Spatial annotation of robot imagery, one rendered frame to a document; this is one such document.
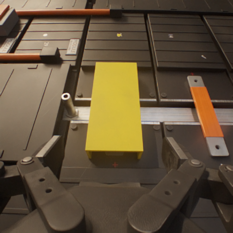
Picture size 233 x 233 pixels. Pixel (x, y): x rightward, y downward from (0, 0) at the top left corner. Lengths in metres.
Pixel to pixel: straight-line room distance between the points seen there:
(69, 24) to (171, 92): 0.29
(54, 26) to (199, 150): 0.40
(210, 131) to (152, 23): 0.29
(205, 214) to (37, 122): 0.24
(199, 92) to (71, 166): 0.23
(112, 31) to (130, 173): 0.31
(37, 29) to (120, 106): 0.30
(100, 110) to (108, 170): 0.08
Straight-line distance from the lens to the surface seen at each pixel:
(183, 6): 0.55
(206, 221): 0.23
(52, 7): 0.54
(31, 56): 0.36
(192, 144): 0.26
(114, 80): 0.27
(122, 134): 0.21
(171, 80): 0.33
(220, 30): 0.50
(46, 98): 0.28
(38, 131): 0.25
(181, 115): 0.30
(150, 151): 0.24
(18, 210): 0.24
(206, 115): 0.29
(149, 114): 0.28
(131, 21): 0.46
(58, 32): 0.44
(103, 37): 0.40
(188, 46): 0.40
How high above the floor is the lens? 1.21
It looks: 57 degrees down
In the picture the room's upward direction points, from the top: straight up
